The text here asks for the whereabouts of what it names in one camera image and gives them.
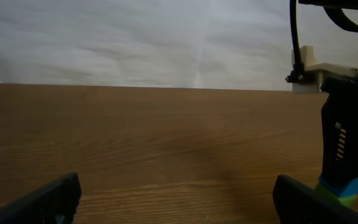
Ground blue cube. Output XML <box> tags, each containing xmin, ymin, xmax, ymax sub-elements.
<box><xmin>318</xmin><ymin>173</ymin><xmax>358</xmax><ymax>198</ymax></box>

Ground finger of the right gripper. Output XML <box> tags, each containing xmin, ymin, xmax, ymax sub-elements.
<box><xmin>320</xmin><ymin>98</ymin><xmax>358</xmax><ymax>188</ymax></box>

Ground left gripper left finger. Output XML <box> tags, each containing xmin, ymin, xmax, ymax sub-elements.
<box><xmin>0</xmin><ymin>172</ymin><xmax>82</xmax><ymax>224</ymax></box>

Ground green cube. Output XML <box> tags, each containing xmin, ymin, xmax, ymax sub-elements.
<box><xmin>314</xmin><ymin>182</ymin><xmax>358</xmax><ymax>208</ymax></box>

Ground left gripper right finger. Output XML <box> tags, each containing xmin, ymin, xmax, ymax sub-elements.
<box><xmin>272</xmin><ymin>174</ymin><xmax>358</xmax><ymax>224</ymax></box>

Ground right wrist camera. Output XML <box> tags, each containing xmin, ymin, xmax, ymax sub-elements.
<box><xmin>291</xmin><ymin>45</ymin><xmax>358</xmax><ymax>94</ymax></box>

